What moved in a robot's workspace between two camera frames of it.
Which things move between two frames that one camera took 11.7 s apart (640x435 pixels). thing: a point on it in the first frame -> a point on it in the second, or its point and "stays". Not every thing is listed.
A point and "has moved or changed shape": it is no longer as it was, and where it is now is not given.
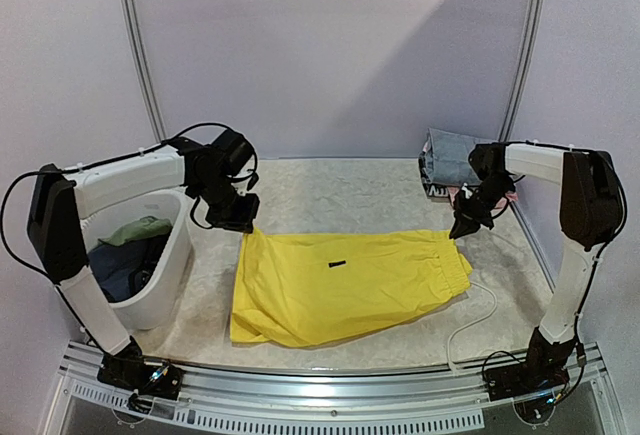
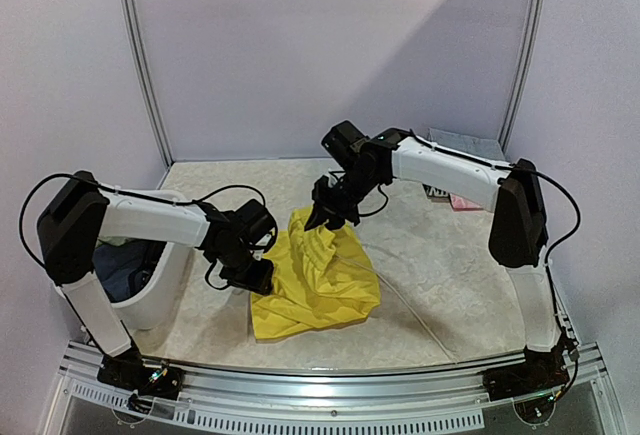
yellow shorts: (300, 288) has moved or changed shape
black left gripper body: (228, 212) -> (244, 275)
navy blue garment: (121, 271) stays
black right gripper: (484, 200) -> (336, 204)
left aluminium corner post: (132, 27) stays
